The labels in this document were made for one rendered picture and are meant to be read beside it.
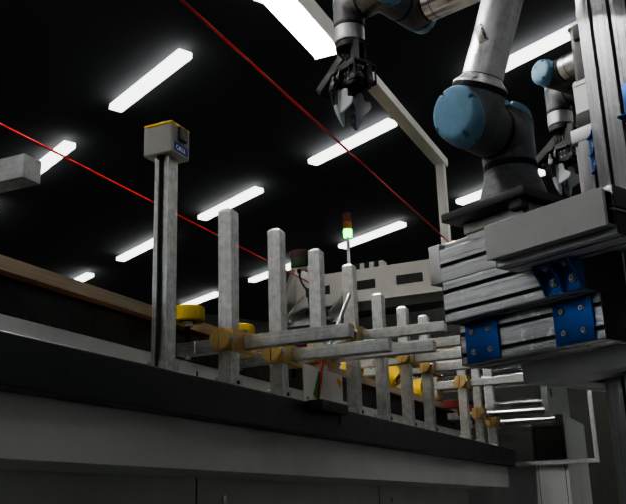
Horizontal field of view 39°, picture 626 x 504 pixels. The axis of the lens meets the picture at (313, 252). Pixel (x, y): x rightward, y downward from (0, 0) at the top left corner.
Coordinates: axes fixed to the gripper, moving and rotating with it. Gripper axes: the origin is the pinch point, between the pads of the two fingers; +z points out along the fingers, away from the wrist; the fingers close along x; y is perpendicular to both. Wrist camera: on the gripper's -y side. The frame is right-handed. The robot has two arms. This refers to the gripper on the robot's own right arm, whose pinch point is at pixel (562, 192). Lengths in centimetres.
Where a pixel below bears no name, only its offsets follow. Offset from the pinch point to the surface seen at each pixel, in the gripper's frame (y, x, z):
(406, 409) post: -75, 5, 56
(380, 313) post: -63, -17, 27
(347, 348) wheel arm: -16, -73, 50
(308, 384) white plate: -34, -71, 57
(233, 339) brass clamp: -15, -107, 52
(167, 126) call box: -4, -130, 11
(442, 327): -30, -24, 38
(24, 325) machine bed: -18, -153, 53
